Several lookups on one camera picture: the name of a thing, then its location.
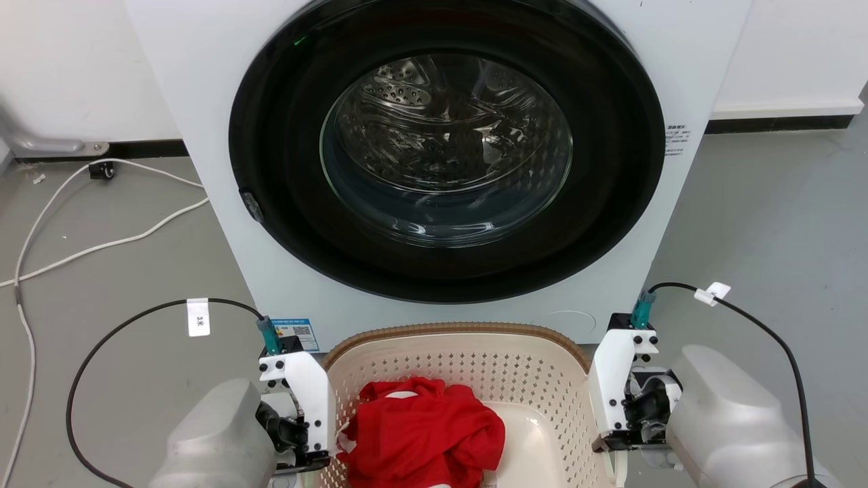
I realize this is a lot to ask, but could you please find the grey washer door latch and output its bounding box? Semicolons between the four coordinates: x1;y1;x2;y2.
239;188;266;224

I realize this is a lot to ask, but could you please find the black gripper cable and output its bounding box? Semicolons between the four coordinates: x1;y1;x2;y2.
66;298;267;488
647;282;817;488

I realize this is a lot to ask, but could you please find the steel washer drum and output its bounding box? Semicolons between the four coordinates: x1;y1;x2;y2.
321;54;574;247

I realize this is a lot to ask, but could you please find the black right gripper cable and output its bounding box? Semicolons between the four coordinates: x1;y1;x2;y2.
647;282;817;488

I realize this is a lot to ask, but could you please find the grey metal floor bracket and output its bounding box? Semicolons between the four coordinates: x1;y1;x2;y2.
0;102;111;158

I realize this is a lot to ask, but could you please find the white paper cable tag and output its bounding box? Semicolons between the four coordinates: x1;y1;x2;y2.
694;281;732;307
186;298;211;338

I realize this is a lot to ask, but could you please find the teal cable connector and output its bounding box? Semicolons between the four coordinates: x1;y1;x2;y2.
630;290;658;330
256;315;283;357

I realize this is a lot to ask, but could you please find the red garment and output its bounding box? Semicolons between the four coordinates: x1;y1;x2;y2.
337;377;507;488

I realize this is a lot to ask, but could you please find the black round washer door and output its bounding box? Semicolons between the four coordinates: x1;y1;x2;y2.
229;0;667;304

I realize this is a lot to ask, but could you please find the small text label sticker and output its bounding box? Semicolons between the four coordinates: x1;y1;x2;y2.
664;123;690;157

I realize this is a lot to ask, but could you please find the round washer filter cover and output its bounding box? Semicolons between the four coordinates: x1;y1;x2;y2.
542;310;598;337

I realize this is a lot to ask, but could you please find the beige perforated laundry basket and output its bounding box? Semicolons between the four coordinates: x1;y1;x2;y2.
317;322;629;488

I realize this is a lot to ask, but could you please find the white floor cable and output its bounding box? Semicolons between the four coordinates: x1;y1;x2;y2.
0;197;210;289
0;159;205;488

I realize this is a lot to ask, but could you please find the white front-load washing machine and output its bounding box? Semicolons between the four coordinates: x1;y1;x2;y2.
124;0;752;354

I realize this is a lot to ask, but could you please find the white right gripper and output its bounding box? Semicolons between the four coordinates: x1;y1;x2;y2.
587;312;684;453

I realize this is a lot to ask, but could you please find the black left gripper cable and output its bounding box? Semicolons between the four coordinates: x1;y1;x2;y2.
66;298;267;488

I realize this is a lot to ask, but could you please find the blue energy label sticker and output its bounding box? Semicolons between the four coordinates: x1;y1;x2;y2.
275;318;320;352

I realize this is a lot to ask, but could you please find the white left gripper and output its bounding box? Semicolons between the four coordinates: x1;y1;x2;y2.
256;335;338;473

